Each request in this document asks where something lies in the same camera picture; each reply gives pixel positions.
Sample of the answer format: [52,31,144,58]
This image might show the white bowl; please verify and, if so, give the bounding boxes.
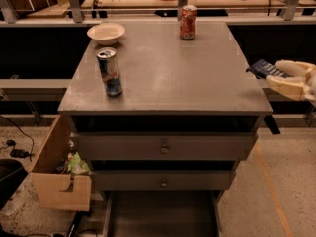
[87,23,125,46]

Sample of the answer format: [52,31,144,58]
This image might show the wooden side drawer box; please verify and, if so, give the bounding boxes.
[31,116,92,211]

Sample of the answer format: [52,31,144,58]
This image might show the blue silver energy drink can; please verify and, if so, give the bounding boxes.
[96,47,122,97]

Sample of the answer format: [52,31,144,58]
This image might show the grey top drawer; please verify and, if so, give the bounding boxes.
[73,133,258,161]

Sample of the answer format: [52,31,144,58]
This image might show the grey middle drawer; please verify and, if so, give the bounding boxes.
[94,170,235,191]

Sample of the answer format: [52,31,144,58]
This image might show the orange soda can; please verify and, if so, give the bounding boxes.
[180,5,197,40]

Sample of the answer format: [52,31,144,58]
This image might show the grey drawer cabinet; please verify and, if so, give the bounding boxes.
[57,21,274,237]

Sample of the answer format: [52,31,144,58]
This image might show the green snack packet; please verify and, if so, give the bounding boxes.
[67,152,90,175]

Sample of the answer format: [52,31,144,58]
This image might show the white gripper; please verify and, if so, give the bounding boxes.
[266,60,316,105]

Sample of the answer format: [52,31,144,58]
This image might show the dark blue rxbar wrapper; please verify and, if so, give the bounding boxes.
[246,59,289,79]

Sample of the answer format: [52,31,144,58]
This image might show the black bin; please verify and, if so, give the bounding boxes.
[0,159,28,210]

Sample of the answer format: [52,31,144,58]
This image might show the grey metal railing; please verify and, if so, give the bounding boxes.
[1,0,316,24]

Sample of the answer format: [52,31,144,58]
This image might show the grey open bottom drawer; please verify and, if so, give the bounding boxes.
[103,191,222,237]

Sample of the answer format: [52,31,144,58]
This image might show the black power adapter with cable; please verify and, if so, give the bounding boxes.
[2,117,34,159]

